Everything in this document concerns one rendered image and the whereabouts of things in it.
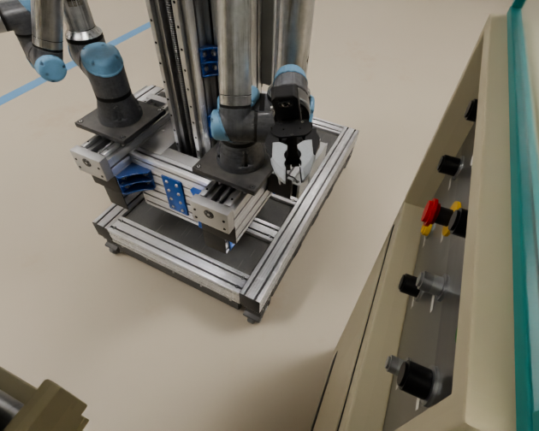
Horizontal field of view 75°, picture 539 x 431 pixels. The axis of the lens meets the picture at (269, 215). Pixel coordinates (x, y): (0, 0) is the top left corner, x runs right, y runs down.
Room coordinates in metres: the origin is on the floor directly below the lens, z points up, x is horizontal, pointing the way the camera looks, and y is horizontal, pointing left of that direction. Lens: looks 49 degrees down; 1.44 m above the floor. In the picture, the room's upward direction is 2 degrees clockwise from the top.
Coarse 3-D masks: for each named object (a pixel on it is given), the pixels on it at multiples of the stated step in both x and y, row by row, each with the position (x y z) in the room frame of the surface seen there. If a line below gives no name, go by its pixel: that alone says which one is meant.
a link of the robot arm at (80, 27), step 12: (72, 0) 1.15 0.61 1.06; (84, 0) 1.18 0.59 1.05; (72, 12) 1.14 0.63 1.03; (84, 12) 1.16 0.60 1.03; (72, 24) 1.14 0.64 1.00; (84, 24) 1.15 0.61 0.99; (72, 36) 1.13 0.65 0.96; (84, 36) 1.14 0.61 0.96; (96, 36) 1.16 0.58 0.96; (72, 48) 1.13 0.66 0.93
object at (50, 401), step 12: (48, 384) 0.12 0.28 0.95; (36, 396) 0.11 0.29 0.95; (48, 396) 0.11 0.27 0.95; (60, 396) 0.11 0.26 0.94; (72, 396) 0.12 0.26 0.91; (24, 408) 0.09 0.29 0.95; (36, 408) 0.09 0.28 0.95; (48, 408) 0.10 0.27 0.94; (60, 408) 0.10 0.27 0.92; (72, 408) 0.11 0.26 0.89; (84, 408) 0.11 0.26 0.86; (12, 420) 0.08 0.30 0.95; (24, 420) 0.08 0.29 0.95; (36, 420) 0.08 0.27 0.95; (48, 420) 0.09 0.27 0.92; (60, 420) 0.09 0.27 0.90; (72, 420) 0.10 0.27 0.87
